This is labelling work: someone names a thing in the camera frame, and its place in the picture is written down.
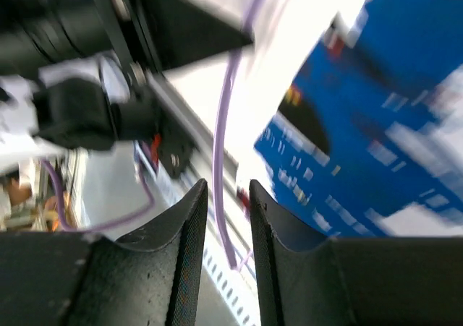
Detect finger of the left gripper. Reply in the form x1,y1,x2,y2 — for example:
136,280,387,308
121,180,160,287
141,0,253,70

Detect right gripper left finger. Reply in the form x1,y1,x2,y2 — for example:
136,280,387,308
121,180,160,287
1,180,208,325

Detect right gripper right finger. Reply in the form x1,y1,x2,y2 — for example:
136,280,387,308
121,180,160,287
250,180,462,325

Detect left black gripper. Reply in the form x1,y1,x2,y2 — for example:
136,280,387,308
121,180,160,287
1,0,161,76

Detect lilac clothes hanger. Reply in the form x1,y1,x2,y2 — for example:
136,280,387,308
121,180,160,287
212,0,265,270

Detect blue patterned trousers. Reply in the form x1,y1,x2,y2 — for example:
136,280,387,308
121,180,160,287
254,0,462,237

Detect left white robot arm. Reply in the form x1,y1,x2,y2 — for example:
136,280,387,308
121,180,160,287
1,0,253,176

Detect aluminium mounting rail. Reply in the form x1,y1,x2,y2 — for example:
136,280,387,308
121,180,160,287
148,74,252,249

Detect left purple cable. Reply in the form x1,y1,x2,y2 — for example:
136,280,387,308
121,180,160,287
39,141,156,233

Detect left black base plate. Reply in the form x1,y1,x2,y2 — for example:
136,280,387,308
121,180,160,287
150,121,195,179

